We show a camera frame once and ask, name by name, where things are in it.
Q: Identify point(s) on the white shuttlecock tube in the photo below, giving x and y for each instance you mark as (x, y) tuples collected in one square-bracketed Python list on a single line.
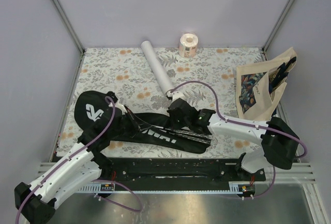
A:
[(157, 68)]

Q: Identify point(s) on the badminton racket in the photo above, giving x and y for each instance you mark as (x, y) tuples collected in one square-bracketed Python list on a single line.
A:
[(190, 133)]

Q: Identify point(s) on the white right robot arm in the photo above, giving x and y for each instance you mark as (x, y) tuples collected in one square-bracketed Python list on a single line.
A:
[(278, 143)]

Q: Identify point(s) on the floral table mat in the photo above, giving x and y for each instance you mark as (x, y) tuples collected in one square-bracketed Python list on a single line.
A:
[(125, 71)]

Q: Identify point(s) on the pink toilet paper roll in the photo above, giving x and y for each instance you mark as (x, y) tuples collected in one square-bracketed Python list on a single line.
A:
[(188, 44)]

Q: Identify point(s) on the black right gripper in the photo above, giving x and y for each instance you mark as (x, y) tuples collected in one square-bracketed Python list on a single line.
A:
[(174, 125)]

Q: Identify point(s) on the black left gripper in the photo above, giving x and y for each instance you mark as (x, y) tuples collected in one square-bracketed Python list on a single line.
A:
[(135, 129)]

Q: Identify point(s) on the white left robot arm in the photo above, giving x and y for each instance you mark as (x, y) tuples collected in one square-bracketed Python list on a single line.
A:
[(84, 163)]

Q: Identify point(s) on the beige tote bag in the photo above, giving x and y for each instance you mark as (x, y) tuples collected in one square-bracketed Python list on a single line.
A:
[(260, 86)]

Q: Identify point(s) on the black racket bag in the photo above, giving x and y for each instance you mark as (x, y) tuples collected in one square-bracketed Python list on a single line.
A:
[(94, 113)]

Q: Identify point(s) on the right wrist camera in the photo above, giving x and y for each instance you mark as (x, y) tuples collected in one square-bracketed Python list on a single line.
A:
[(173, 96)]

